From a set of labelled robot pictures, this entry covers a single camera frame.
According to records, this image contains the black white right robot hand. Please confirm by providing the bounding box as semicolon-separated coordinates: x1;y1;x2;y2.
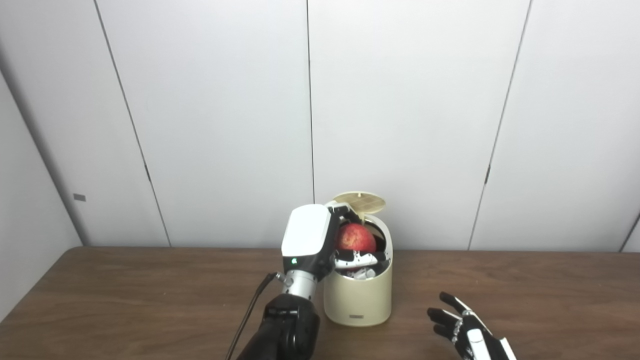
426;292;518;360

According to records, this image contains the cream round bin lid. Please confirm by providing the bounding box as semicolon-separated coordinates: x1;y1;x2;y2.
333;191;387;224

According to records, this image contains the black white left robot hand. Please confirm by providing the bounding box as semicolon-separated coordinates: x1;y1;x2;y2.
281;202;391;283

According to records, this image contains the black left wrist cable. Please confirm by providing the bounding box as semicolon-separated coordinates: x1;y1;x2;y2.
225;271;293;360

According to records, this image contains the red apple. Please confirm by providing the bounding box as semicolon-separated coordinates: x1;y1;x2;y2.
336;223;377;254

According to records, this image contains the cream-colored round bin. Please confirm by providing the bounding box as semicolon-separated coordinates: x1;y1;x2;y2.
323;200;394;328

